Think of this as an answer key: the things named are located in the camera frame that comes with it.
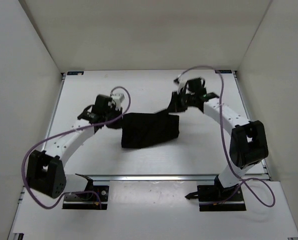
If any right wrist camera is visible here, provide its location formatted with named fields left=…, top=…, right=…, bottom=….
left=173, top=77, right=187, bottom=95

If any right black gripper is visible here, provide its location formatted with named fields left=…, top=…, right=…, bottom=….
left=166, top=90, right=196, bottom=114

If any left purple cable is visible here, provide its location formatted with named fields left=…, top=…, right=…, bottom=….
left=22, top=86, right=132, bottom=210

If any left blue table label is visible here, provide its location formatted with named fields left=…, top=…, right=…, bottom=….
left=66, top=71, right=84, bottom=76

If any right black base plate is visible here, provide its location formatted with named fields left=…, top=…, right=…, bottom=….
left=185, top=184, right=247, bottom=212

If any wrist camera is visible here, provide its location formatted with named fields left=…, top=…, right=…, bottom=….
left=110, top=93, right=125, bottom=111
left=173, top=77, right=187, bottom=95

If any aluminium table rail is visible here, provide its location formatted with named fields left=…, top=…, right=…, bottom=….
left=33, top=174, right=272, bottom=183

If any blue table label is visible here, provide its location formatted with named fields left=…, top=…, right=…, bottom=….
left=66, top=71, right=84, bottom=76
left=214, top=69, right=233, bottom=74

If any black skirt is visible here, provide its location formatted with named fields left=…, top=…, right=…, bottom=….
left=121, top=110, right=180, bottom=149

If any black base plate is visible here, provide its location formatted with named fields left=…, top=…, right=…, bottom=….
left=62, top=182, right=110, bottom=211
left=185, top=184, right=247, bottom=212

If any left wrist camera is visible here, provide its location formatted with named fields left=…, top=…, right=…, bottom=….
left=110, top=93, right=125, bottom=111

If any purple cable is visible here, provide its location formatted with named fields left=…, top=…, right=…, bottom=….
left=178, top=65, right=276, bottom=208
left=22, top=86, right=132, bottom=210

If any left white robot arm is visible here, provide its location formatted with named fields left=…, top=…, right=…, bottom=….
left=26, top=93, right=125, bottom=199

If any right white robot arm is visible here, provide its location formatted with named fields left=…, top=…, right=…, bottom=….
left=167, top=77, right=269, bottom=200

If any right blue table label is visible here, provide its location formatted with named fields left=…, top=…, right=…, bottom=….
left=214, top=69, right=233, bottom=74

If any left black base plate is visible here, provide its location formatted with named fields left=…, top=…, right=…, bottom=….
left=62, top=182, right=110, bottom=211

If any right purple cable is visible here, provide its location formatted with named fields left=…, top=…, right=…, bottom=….
left=178, top=65, right=276, bottom=208

